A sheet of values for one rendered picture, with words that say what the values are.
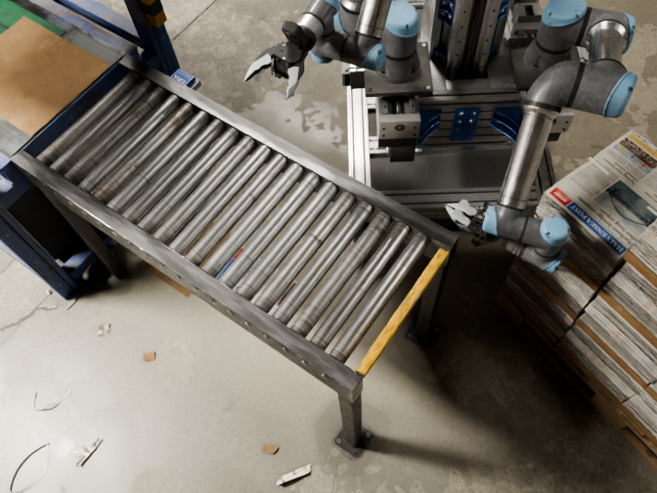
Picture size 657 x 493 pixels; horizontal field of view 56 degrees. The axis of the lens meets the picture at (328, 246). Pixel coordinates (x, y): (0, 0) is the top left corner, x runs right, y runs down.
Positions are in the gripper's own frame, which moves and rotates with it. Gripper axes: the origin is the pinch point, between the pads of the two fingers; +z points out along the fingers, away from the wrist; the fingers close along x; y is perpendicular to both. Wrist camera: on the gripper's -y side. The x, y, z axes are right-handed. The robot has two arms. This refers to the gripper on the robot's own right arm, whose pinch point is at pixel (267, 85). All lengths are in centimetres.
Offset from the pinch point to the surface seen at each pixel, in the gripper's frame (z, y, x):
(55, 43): -21, 57, 99
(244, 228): 18.7, 43.8, -1.4
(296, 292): 31, 40, -25
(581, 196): -29, 29, -86
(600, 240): -17, 28, -95
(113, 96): -9, 53, 65
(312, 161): -10.8, 42.8, -9.2
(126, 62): -23, 54, 69
